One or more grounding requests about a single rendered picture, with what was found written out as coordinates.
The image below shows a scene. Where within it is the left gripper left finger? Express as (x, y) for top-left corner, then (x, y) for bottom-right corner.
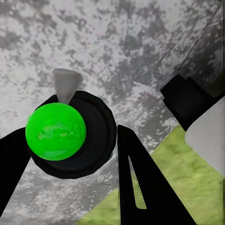
(0, 127), (31, 217)

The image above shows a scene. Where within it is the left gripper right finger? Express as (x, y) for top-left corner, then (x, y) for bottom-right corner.
(117, 125), (196, 225)

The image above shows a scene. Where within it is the insectifuge atomizer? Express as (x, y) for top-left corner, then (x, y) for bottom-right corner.
(25, 68), (118, 179)

